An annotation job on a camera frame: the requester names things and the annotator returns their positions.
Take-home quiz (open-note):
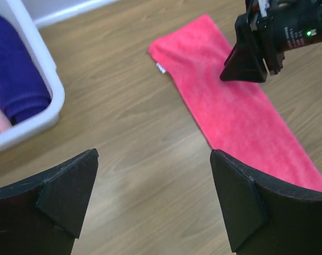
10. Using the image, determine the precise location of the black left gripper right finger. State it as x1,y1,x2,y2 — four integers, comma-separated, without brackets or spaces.
210,150,322,254

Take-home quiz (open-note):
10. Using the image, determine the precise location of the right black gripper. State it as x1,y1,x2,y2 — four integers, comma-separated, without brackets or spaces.
220,1,322,83

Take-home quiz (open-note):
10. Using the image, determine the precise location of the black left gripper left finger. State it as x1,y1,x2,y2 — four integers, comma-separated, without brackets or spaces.
0,149,99,255

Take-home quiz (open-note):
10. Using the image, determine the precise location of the pink microfiber towel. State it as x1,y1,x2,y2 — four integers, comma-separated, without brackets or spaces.
148,15,322,192

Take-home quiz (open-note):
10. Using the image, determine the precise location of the white plastic basket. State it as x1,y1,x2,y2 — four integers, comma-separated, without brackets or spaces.
0,1,65,152

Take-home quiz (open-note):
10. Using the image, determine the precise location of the purple rolled towel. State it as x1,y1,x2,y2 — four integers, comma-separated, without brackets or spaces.
0,16,51,125

